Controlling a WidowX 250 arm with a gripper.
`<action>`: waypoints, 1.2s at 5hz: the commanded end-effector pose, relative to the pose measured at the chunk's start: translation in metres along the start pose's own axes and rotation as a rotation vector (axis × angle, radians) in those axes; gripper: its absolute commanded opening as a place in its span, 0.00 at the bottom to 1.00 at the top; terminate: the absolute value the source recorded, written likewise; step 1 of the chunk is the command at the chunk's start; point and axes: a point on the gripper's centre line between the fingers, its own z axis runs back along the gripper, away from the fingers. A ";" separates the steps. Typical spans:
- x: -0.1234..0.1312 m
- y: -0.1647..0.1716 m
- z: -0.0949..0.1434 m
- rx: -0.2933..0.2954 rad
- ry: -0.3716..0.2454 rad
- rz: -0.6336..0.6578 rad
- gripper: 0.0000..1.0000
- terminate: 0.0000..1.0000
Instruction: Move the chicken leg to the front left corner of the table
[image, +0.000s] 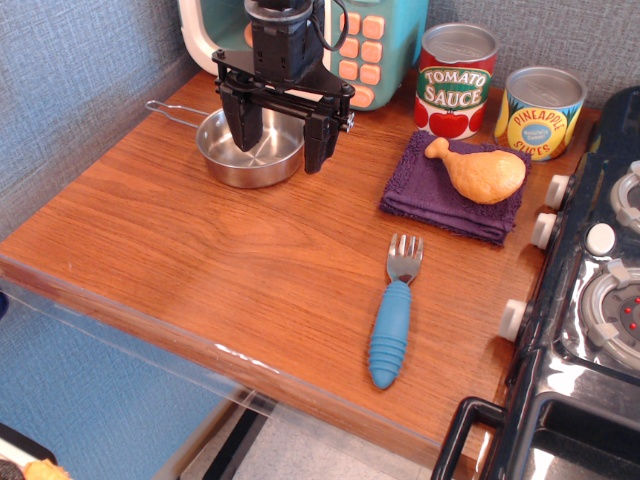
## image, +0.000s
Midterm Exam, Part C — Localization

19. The white stove knob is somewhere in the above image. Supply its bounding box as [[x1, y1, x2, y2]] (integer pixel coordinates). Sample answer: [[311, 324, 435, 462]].
[[498, 299, 528, 342], [545, 175, 571, 210], [530, 213, 557, 250]]

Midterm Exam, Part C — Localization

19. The pineapple slices can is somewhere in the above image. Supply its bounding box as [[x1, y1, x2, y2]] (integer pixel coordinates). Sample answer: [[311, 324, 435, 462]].
[[494, 66, 587, 161]]

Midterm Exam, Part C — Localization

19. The white stove knob rear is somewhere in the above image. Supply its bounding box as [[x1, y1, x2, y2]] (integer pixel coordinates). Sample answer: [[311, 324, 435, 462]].
[[545, 175, 571, 210]]

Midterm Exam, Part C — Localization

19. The orange object bottom left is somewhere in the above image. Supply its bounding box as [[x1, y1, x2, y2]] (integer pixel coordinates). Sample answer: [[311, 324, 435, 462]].
[[23, 459, 71, 480]]

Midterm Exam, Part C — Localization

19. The black toy stove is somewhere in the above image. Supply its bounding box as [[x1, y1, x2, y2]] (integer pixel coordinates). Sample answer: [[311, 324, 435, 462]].
[[432, 87, 639, 479]]

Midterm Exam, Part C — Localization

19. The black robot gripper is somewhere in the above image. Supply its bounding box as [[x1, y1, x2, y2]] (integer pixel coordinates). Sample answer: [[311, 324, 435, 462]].
[[211, 1, 355, 174]]

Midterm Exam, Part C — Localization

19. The small steel pan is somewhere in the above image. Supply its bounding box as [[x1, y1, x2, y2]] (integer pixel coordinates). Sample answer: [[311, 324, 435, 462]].
[[145, 100, 304, 189]]

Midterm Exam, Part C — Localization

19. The tomato sauce can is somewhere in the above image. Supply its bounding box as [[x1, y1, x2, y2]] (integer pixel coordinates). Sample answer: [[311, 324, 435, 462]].
[[414, 23, 499, 140]]

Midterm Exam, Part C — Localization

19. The white stove knob middle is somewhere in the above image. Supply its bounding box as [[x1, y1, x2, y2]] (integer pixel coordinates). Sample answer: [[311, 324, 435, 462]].
[[530, 213, 557, 250]]

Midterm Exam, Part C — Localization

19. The folded purple cloth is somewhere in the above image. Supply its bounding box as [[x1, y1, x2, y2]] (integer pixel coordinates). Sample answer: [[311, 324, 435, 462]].
[[379, 130, 525, 246]]

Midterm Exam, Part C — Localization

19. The orange toy chicken leg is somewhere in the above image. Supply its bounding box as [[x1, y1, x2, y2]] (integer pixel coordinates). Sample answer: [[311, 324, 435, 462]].
[[424, 137, 527, 205]]

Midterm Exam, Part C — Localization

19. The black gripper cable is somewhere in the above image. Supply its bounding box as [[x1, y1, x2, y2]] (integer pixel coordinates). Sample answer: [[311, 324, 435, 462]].
[[309, 0, 350, 53]]

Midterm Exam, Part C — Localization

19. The teal toy microwave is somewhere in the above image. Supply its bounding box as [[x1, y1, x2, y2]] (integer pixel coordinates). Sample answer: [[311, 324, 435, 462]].
[[178, 0, 429, 111]]

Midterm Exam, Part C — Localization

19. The white stove knob front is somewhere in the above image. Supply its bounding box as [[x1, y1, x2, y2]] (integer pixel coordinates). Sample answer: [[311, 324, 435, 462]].
[[498, 299, 528, 342]]

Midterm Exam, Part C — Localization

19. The blue handled fork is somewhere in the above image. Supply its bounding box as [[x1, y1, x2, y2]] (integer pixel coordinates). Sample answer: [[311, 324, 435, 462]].
[[368, 234, 424, 389]]

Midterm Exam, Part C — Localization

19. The clear acrylic table guard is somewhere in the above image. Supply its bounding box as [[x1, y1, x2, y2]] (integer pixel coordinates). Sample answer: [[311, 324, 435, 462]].
[[1, 268, 509, 479]]

